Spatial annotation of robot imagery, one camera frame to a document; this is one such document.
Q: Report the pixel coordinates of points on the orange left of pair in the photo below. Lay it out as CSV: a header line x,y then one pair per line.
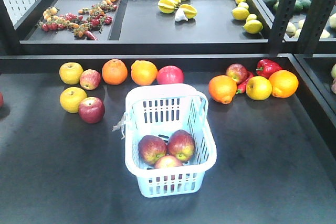
x,y
114,72

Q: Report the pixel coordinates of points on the light blue plastic basket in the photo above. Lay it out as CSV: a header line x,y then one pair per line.
x,y
160,111

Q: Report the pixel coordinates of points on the orange with navel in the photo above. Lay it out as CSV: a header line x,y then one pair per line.
x,y
222,89

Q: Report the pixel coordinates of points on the yellow round fruit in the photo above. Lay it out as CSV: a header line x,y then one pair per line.
x,y
258,88

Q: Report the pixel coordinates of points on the large red apple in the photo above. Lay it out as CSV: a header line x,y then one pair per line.
x,y
170,75

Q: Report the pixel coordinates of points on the orange beside pepper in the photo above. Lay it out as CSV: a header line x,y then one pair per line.
x,y
284,83

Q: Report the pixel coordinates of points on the red green apple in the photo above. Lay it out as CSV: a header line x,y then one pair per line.
x,y
181,145
168,161
151,148

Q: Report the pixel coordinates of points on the small pink red apple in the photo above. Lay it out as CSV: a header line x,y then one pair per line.
x,y
90,79

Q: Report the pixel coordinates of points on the red chili pepper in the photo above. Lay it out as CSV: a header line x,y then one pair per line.
x,y
241,88

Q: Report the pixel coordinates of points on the black wooden display stand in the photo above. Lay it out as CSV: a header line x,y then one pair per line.
x,y
275,158

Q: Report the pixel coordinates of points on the orange of pair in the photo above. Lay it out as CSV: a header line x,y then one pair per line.
x,y
143,72
114,72

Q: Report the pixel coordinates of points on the yellow apple back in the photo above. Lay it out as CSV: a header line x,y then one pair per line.
x,y
70,72

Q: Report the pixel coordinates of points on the red bell pepper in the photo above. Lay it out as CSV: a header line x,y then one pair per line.
x,y
266,68

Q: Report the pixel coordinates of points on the yellow apple front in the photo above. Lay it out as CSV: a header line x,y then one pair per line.
x,y
71,98

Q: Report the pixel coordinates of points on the red apple at corner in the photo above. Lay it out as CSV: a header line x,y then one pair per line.
x,y
1,100

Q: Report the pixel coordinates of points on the dark red apple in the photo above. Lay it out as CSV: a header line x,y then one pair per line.
x,y
91,110

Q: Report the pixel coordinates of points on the cherry tomato vine cluster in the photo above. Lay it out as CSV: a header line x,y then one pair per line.
x,y
82,24

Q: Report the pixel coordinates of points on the yellow apple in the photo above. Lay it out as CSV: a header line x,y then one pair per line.
x,y
70,72
71,98

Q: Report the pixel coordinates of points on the orange right of pair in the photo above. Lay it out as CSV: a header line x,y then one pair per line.
x,y
143,72

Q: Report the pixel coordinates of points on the white garlic bulb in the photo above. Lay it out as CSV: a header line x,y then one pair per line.
x,y
180,16

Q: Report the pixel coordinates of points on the pink red apple near pepper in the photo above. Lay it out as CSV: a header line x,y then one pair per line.
x,y
237,72

